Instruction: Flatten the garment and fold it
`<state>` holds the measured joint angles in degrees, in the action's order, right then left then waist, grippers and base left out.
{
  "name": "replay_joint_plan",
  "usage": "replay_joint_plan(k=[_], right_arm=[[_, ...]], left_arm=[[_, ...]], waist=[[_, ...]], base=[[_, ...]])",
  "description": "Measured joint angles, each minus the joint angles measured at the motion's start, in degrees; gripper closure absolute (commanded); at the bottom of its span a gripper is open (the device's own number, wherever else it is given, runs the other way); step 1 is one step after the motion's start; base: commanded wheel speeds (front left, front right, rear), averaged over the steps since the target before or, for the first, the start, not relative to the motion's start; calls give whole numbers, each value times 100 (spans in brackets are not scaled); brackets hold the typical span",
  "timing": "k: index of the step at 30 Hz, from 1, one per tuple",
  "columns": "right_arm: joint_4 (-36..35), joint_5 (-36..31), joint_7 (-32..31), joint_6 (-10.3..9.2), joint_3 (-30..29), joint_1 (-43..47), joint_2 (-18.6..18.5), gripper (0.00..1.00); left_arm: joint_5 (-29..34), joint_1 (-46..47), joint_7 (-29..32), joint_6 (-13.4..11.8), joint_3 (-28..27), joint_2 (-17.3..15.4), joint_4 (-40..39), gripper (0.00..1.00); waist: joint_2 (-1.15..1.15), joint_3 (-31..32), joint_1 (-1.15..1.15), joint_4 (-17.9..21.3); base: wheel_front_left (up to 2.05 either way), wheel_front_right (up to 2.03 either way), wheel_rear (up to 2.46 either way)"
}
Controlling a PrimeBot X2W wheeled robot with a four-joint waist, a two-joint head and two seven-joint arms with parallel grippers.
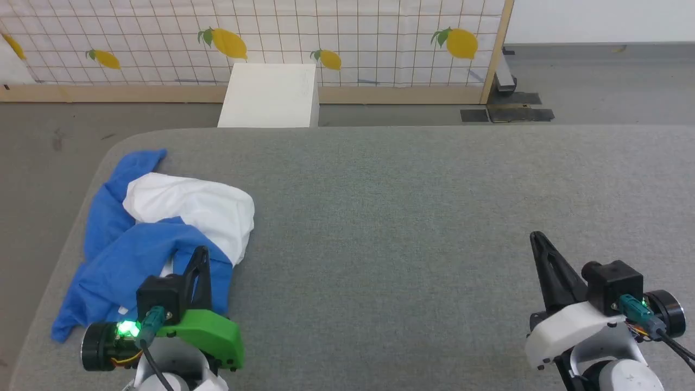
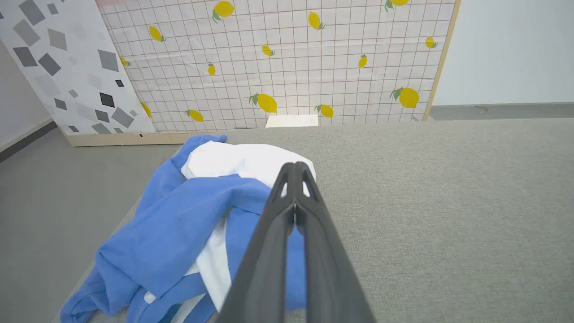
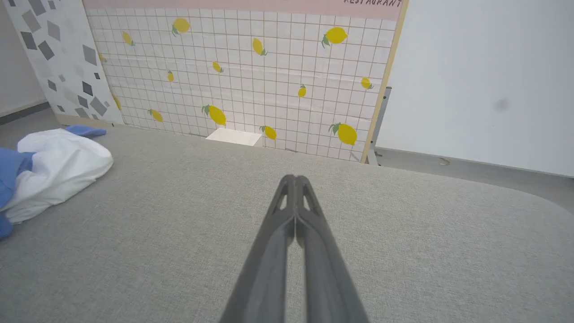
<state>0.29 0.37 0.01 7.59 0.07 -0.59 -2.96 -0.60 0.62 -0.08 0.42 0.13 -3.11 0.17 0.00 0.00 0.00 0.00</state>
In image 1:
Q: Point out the small black floor mat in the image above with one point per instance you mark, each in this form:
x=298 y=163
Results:
x=474 y=115

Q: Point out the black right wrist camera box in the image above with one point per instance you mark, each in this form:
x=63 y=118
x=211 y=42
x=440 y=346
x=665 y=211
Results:
x=616 y=285

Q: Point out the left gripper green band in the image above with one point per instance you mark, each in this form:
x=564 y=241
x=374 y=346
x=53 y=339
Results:
x=212 y=334

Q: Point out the white box pedestal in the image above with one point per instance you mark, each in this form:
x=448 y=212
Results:
x=269 y=95

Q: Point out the blue and white garment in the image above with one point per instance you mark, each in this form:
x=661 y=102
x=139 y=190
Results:
x=146 y=244

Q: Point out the black floor mat under foot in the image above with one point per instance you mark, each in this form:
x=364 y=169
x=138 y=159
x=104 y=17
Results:
x=516 y=99

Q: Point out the long black floor mat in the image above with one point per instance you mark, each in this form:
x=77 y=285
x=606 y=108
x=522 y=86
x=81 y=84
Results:
x=521 y=114

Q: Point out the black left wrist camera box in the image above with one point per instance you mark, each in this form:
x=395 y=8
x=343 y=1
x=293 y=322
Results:
x=160 y=296

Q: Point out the lemon print partition screen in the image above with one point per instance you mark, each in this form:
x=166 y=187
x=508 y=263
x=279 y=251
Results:
x=271 y=32

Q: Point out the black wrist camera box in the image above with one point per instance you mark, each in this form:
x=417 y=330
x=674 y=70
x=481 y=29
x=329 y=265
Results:
x=160 y=296
x=616 y=285

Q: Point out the metal screen foot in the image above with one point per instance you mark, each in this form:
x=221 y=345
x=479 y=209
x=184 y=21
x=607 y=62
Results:
x=505 y=73

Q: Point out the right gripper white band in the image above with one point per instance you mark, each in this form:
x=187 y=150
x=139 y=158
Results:
x=570 y=328

